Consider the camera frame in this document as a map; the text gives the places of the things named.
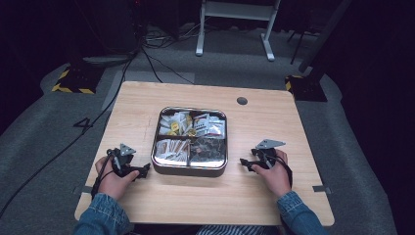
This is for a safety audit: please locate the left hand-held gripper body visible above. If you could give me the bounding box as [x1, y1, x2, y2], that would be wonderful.
[107, 143, 145, 179]

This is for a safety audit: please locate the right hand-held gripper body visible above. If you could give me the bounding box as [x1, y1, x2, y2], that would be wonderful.
[251, 139, 287, 170]

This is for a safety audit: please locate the square metal divided tray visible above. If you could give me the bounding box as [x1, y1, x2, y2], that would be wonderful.
[151, 106, 229, 178]

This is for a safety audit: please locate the pile of white yellow packets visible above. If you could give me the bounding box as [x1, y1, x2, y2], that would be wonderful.
[159, 111, 194, 137]

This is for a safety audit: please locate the pile of white red packets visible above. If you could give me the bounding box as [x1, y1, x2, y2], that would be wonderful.
[192, 112, 227, 139]

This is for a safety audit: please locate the person's left hand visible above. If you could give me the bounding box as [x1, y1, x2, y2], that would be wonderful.
[95, 156, 141, 201]

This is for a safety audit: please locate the person's right hand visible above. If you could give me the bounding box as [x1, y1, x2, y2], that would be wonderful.
[253, 149, 293, 199]

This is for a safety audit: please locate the pile of dark packets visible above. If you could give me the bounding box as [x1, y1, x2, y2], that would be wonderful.
[190, 136, 227, 164]

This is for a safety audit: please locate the grey tape strip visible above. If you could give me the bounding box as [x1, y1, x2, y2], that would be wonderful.
[312, 184, 333, 196]
[71, 185, 94, 196]

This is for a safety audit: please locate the person's striped clothing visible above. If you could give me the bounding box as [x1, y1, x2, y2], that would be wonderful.
[195, 224, 282, 235]

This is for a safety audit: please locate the black yellow striped stand base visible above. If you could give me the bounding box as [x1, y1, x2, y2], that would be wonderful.
[284, 73, 328, 103]
[51, 65, 105, 96]

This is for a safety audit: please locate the thin black tripod leg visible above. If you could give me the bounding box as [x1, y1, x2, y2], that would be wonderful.
[287, 30, 307, 66]

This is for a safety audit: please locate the dark slanted metal pole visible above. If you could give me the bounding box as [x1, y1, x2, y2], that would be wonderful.
[298, 0, 353, 74]

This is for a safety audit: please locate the dark cabinet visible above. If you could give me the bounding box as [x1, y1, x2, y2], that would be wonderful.
[74, 0, 145, 55]

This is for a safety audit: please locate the left hand-held gripper black cable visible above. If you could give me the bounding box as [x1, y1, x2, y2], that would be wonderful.
[91, 150, 115, 200]

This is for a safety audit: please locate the long black floor cable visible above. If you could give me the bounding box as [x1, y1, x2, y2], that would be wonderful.
[0, 52, 136, 219]

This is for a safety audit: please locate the thin black floor cable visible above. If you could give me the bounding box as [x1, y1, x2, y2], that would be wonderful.
[141, 48, 195, 85]

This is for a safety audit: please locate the bundle of floor cables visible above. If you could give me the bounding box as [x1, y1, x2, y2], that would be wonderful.
[143, 25, 204, 50]

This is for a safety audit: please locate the white metal desk frame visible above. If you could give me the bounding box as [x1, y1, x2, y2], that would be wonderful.
[195, 0, 282, 63]

